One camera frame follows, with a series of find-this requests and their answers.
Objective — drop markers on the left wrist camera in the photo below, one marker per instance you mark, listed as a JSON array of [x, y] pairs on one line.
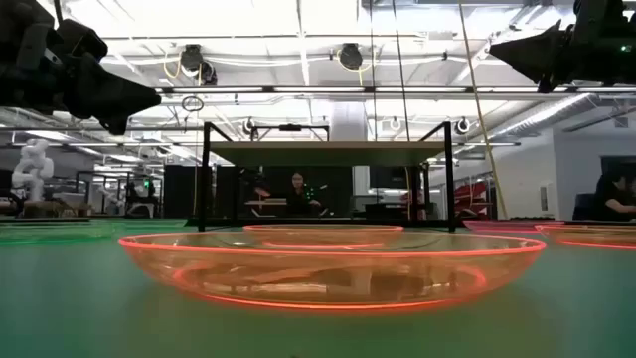
[[82, 40]]

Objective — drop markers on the transparent orange plastic plate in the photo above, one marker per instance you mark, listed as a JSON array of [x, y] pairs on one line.
[[328, 288], [323, 228], [596, 236]]

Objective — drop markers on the wooden shelf with black frame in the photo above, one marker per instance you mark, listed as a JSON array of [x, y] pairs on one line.
[[328, 153]]

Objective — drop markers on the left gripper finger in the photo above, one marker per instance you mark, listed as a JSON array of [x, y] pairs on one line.
[[116, 125], [109, 94]]

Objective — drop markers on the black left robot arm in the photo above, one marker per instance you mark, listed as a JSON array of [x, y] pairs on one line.
[[25, 30]]

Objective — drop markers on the red storage rack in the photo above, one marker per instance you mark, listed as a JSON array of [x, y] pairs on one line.
[[472, 199]]

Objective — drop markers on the white robot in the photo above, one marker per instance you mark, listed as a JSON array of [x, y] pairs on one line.
[[32, 164]]

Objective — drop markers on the person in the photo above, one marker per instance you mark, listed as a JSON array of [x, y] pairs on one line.
[[298, 196], [613, 196]]

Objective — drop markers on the blue office chair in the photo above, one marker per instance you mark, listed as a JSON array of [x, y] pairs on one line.
[[584, 206]]

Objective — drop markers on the green table mat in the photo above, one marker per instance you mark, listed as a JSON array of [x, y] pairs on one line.
[[74, 308]]

